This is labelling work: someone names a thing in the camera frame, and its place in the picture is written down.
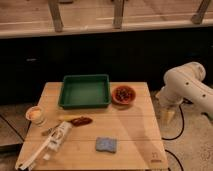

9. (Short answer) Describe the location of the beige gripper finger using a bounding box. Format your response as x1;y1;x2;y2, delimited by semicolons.
161;108;175;124

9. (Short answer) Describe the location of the blue sponge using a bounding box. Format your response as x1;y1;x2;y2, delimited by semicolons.
95;137;117;153

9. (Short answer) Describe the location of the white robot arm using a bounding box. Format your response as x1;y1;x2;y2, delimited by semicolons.
156;62;213;124

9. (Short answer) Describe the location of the green plastic tray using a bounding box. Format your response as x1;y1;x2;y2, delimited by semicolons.
58;74;111;109

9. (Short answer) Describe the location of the orange bowl with beans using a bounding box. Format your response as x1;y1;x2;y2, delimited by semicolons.
112;85;136;105

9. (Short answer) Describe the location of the red brown sausage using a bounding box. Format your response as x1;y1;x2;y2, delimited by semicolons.
71;117;92;126

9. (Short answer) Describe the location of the white plastic bottle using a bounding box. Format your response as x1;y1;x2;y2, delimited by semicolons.
47;121;72;151

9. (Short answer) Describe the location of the white long tool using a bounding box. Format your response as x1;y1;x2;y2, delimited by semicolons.
18;141;49;171

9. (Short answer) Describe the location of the black cable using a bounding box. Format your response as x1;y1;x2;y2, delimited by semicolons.
161;99;186;171

